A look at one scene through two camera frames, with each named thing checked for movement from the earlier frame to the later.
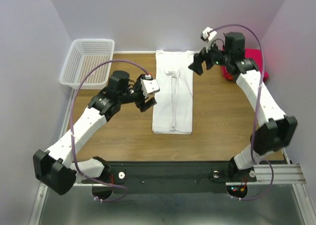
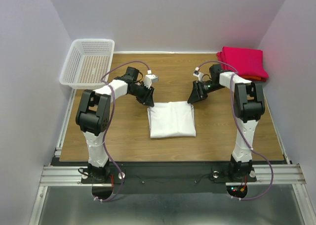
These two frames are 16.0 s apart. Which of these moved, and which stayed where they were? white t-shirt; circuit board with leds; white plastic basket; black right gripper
Moved: white t-shirt; black right gripper
Stayed: circuit board with leds; white plastic basket
